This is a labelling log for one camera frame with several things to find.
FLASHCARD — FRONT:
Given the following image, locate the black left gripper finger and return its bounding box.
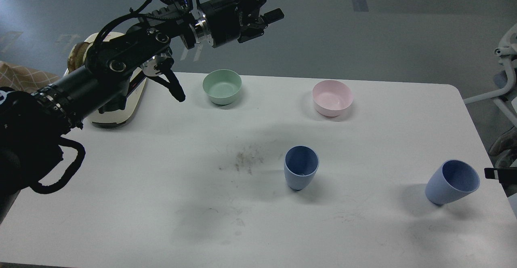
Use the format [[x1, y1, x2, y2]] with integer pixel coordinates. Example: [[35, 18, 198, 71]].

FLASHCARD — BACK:
[[258, 8, 284, 28]]

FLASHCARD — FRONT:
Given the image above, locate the blue cup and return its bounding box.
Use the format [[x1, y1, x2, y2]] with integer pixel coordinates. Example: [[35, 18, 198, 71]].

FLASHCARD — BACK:
[[283, 145, 319, 191], [425, 160, 480, 206]]

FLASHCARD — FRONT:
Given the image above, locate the green bowl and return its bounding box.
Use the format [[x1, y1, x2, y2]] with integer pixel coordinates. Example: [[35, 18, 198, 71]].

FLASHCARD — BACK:
[[202, 69, 242, 106]]

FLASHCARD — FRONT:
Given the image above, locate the toast slice back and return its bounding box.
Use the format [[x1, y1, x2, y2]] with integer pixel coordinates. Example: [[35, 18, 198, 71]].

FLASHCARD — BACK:
[[67, 41, 91, 73]]

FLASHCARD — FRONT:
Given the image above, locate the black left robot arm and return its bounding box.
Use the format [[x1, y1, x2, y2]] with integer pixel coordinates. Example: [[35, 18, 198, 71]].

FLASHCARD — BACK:
[[1, 0, 284, 219]]

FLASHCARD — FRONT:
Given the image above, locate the beige checkered cloth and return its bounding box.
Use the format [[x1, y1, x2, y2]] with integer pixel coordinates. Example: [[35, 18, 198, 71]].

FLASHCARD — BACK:
[[0, 61, 60, 93]]

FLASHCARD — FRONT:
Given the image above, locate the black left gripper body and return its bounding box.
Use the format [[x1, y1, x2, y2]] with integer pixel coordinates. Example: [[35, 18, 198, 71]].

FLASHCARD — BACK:
[[194, 0, 267, 48]]

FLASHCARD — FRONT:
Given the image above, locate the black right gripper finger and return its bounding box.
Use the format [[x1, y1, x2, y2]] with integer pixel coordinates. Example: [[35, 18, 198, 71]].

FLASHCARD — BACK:
[[484, 167, 517, 185]]

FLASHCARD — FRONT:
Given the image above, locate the pink bowl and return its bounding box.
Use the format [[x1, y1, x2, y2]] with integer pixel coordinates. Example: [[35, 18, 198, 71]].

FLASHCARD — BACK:
[[311, 80, 354, 117]]

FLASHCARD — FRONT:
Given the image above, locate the cream toaster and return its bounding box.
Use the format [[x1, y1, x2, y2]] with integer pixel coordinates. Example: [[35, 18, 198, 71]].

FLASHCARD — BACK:
[[64, 33, 147, 129]]

